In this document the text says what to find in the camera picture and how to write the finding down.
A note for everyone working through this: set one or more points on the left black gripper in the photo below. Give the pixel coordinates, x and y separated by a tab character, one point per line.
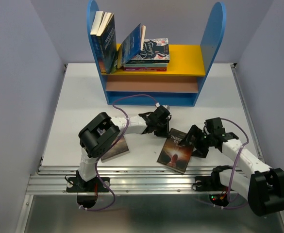
166	132

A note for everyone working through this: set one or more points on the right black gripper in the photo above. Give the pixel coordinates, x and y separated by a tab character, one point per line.
199	151

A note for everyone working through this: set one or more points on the Three Days to See book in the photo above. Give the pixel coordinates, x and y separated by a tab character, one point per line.
173	155

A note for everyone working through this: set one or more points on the A Tale of Two Cities book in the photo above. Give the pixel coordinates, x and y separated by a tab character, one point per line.
119	149

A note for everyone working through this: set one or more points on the Little Women floral book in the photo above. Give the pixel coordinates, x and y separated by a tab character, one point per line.
154	49

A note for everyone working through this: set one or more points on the Animal Farm blue book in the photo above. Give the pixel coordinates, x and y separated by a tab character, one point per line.
131	46

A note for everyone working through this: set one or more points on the Nineteen Eighty-Four dark book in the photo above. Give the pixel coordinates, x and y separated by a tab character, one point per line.
106	42

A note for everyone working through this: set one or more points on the Jane Eyre blue book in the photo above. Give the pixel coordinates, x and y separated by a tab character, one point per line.
99	16

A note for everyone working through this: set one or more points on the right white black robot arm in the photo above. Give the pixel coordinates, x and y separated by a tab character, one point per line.
261	185

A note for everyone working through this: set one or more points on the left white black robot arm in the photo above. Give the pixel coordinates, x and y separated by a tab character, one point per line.
97	137

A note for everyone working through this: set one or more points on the teal book in stack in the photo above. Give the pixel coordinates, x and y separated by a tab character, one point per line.
146	65

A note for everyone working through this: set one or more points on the dark green book in stack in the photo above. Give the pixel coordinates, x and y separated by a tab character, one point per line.
148	62

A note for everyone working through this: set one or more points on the blue yellow wooden bookshelf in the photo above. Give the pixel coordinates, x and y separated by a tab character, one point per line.
186	72

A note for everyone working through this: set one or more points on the purple Roald Dahl book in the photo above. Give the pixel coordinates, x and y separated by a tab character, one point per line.
145	69

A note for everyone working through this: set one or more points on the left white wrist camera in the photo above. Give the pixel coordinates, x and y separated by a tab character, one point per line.
165	106

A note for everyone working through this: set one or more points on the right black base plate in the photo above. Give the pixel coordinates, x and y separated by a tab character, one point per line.
208	184

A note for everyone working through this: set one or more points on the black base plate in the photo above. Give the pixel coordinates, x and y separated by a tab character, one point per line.
208	184
77	185

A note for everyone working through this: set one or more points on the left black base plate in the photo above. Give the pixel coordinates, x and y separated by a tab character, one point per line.
77	185

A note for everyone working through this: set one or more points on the aluminium extrusion rail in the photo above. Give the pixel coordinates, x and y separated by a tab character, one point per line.
123	180

